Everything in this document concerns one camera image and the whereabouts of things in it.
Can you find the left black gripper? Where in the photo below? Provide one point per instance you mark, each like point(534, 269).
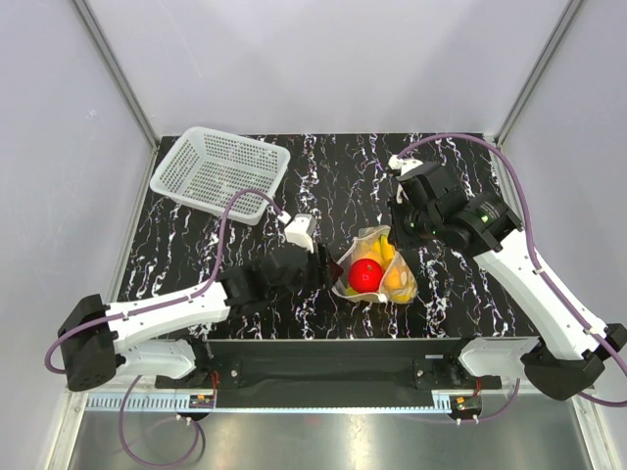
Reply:
point(324, 272)

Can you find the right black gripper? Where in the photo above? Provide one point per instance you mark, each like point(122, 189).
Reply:
point(399, 204)

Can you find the red apple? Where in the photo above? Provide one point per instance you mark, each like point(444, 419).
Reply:
point(365, 275)

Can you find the yellow banana bunch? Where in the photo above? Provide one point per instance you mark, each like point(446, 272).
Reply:
point(384, 249)

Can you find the clear zip top bag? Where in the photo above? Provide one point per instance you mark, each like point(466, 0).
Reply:
point(401, 279)

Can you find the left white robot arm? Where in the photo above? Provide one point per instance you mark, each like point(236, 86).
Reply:
point(99, 341)

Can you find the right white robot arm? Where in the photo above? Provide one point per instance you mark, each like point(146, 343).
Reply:
point(573, 344)

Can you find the white plastic perforated basket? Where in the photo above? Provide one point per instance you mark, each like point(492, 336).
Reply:
point(205, 168)

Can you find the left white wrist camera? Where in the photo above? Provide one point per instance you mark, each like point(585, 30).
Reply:
point(299, 229)

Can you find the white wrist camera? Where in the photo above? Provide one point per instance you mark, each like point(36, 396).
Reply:
point(400, 166)
point(299, 229)

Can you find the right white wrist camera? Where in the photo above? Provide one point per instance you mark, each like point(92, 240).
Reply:
point(400, 166)

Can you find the front aluminium frame rail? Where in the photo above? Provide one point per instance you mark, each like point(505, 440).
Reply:
point(300, 374)

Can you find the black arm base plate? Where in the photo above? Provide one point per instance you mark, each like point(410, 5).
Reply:
point(419, 347)

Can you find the left aluminium frame post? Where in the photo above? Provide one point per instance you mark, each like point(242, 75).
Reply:
point(108, 57)

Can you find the aluminium frame post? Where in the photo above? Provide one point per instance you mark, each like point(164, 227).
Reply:
point(108, 57)
point(564, 23)

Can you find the right aluminium frame post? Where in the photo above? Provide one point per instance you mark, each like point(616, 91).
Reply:
point(564, 23)

